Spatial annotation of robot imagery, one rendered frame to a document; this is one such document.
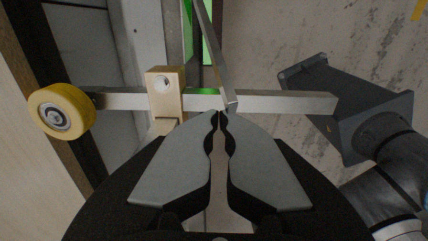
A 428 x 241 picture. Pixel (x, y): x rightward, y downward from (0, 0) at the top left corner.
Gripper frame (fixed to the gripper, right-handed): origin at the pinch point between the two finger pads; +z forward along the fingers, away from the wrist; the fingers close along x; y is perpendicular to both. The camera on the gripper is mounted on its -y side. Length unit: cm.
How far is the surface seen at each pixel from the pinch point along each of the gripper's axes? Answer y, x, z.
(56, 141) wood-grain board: 10.5, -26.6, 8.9
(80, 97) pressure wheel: 3.0, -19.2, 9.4
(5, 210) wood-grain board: 32, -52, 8
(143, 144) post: 7.4, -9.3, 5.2
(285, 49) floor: 6, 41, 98
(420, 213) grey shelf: 164, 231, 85
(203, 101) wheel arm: 4.7, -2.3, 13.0
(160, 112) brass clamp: 6.3, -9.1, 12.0
